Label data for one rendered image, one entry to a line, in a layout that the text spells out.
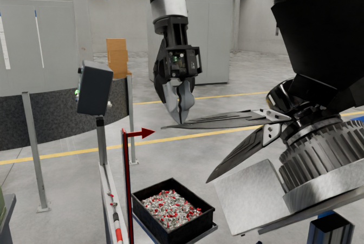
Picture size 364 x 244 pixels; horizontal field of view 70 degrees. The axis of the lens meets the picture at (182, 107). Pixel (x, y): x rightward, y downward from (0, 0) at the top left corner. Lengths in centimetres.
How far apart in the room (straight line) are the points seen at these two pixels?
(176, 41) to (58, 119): 183
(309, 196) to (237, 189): 17
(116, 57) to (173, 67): 810
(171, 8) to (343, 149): 43
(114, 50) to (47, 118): 648
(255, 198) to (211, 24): 663
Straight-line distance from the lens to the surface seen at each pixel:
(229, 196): 67
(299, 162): 61
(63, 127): 230
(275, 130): 75
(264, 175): 66
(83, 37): 474
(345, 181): 55
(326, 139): 58
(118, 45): 858
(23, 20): 656
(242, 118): 60
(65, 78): 654
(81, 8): 475
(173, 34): 51
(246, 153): 78
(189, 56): 51
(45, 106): 223
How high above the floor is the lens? 137
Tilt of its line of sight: 16 degrees down
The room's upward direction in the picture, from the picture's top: straight up
